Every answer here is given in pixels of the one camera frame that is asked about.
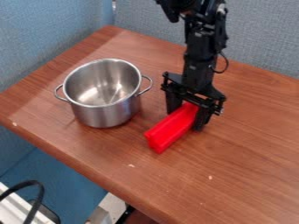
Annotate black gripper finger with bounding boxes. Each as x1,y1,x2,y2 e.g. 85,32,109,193
192,102,214,131
166,89,183,114

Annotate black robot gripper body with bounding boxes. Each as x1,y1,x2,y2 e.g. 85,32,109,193
162,56,227,116

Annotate red rectangular block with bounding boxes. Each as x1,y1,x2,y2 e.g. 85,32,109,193
144,102,199,154

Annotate stainless steel pot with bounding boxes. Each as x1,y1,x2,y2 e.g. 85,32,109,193
53,59,154,129

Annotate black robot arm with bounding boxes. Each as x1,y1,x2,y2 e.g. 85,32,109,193
155,0,230,131

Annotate white appliance lower left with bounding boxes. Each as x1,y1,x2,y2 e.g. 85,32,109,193
0,192,55,224

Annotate black table leg frame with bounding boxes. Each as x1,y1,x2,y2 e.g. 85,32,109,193
116,206,136,224

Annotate black cable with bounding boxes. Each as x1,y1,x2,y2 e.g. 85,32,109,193
0,179,45,224

